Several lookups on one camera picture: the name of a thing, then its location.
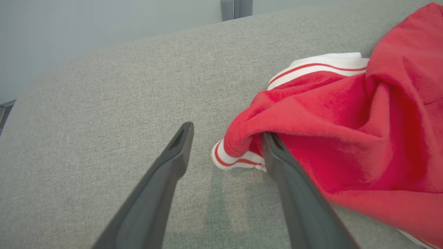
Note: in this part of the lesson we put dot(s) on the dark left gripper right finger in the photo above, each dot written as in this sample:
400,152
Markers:
304,221

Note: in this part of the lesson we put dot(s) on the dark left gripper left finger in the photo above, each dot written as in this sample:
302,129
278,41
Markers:
148,214

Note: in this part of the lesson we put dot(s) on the red t-shirt white sleeves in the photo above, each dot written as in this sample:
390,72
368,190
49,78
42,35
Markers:
346,138

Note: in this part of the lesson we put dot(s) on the grey partition base rail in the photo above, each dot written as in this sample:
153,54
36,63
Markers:
5,110

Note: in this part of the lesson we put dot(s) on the grey partition post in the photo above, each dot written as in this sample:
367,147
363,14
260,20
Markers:
245,7
228,8

